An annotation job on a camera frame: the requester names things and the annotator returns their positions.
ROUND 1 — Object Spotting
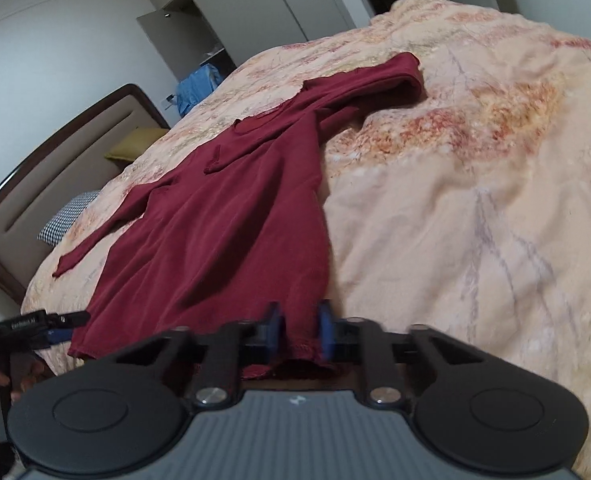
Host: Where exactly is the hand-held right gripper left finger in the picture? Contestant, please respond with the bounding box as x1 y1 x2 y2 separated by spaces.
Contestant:
112 301 284 408

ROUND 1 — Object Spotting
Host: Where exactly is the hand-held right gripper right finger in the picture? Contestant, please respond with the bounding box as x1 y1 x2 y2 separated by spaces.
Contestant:
317 300 481 408

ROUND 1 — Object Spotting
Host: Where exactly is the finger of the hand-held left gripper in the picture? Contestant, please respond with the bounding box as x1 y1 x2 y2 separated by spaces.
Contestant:
43 329 77 349
48 311 91 329

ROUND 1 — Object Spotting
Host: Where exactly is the dark red long-sleeved top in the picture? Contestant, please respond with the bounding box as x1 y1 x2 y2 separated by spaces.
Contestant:
52 52 427 382

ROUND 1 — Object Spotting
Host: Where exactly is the person's left hand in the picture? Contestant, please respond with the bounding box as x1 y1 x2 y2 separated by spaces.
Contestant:
0 354 47 428

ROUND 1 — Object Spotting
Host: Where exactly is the black and white checkered pillow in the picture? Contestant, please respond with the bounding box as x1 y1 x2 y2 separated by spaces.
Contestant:
37 189 102 247

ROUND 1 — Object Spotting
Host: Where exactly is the brown padded headboard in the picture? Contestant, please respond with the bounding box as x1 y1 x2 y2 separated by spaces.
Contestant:
0 83 172 307

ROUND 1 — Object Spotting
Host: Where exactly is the yellow pillow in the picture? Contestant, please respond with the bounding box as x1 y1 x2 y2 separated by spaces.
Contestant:
104 127 170 164

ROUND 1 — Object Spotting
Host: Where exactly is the floral peach blanket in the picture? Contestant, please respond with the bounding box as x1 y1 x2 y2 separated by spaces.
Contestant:
20 0 591 480

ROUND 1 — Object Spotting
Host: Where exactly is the blue cloth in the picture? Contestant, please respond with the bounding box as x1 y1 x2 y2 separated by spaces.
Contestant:
175 62 225 120

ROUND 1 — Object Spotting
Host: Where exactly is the open grey wardrobe door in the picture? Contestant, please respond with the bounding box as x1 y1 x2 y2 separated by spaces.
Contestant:
136 9 189 83

